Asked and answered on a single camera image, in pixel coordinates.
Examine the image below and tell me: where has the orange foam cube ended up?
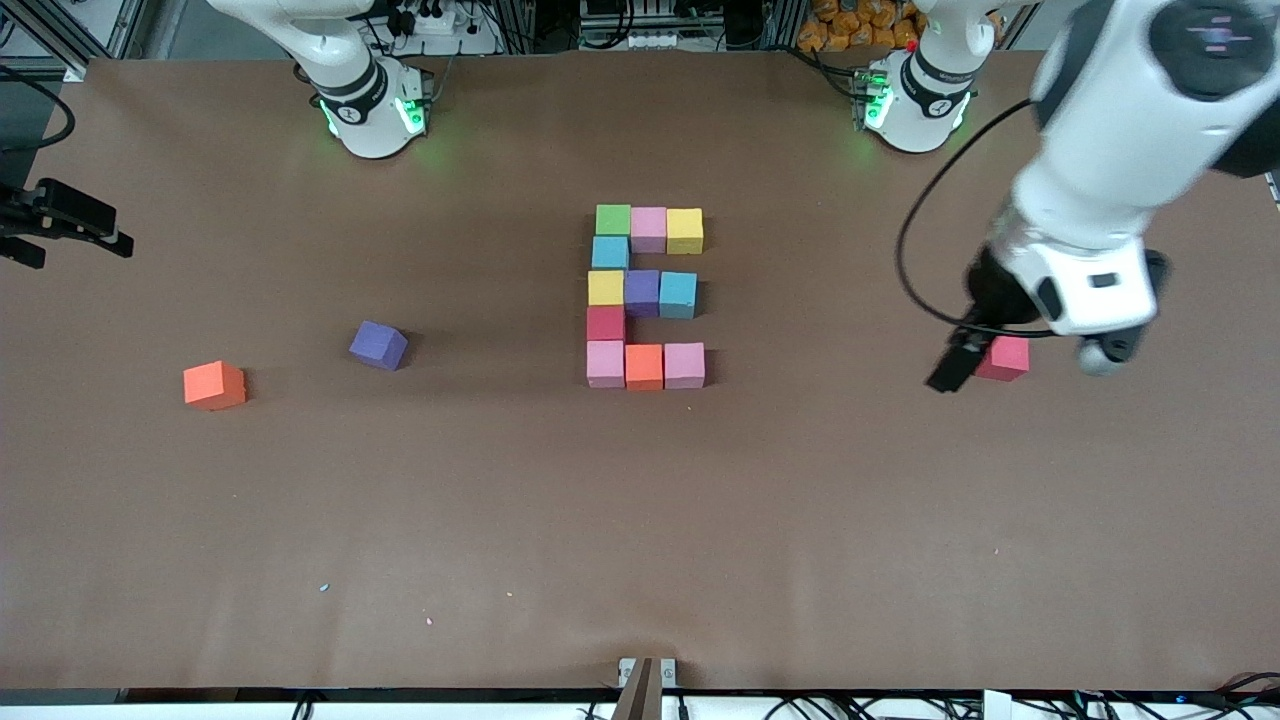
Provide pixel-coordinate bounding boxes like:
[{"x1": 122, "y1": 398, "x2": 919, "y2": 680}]
[
  {"x1": 625, "y1": 344, "x2": 665, "y2": 391},
  {"x1": 183, "y1": 361, "x2": 247, "y2": 412}
]

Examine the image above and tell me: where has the bag of orange items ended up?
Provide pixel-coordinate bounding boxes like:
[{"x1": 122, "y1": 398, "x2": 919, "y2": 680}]
[{"x1": 798, "y1": 0, "x2": 921, "y2": 53}]

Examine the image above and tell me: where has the brown paper table cover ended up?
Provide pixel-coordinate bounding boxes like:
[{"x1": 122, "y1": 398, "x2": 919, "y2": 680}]
[{"x1": 0, "y1": 50, "x2": 1280, "y2": 693}]

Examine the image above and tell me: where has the white power strip with plugs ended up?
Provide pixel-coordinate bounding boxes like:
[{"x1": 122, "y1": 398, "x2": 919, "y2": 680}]
[{"x1": 385, "y1": 0, "x2": 461, "y2": 37}]

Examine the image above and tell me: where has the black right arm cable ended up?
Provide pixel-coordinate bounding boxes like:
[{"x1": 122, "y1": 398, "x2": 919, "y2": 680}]
[{"x1": 0, "y1": 65, "x2": 77, "y2": 153}]

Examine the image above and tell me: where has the metal table edge bracket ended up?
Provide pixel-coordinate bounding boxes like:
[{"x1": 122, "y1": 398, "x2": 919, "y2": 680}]
[{"x1": 612, "y1": 657, "x2": 679, "y2": 720}]

